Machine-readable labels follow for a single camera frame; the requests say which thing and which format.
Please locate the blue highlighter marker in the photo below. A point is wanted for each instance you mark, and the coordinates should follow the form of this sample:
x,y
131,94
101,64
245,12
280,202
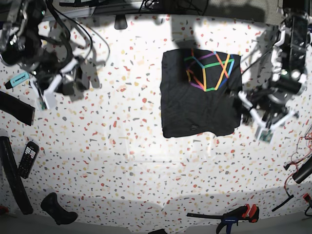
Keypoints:
x,y
17,80

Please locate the small black box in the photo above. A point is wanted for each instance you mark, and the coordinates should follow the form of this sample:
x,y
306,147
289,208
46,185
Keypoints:
x,y
160,231

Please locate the dark grey T-shirt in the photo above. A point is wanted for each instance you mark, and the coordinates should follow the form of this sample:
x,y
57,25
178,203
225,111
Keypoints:
x,y
195,92

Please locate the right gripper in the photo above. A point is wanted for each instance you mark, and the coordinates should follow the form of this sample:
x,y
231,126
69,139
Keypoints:
x,y
26,51

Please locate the grey monitor stand base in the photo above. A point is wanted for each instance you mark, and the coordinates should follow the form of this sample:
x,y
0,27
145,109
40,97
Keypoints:
x,y
120,22

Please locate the red tool handle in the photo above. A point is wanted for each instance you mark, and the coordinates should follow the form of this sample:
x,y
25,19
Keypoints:
x,y
3,210

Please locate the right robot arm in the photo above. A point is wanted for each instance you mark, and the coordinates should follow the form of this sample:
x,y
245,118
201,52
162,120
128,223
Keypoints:
x,y
28,14

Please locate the blue orange bar clamp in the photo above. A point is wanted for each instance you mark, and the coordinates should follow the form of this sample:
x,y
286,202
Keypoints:
x,y
242,213

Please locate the black remote control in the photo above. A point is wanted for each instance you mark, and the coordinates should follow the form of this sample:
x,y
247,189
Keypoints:
x,y
28,158

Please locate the red connector plug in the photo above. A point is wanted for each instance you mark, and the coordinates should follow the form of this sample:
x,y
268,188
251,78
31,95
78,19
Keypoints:
x,y
307,197

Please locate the long black tube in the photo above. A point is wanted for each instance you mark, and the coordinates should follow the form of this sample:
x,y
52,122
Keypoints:
x,y
14,179

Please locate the black cylinder handle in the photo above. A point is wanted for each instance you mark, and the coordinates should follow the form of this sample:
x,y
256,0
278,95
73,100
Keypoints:
x,y
302,173

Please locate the small black rod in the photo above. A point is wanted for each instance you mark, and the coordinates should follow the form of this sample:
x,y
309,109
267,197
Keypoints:
x,y
283,203

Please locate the black game controller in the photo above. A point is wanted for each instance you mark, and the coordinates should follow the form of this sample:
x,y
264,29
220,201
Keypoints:
x,y
60,215

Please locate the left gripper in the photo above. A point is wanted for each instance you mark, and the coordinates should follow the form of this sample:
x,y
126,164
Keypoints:
x,y
272,96

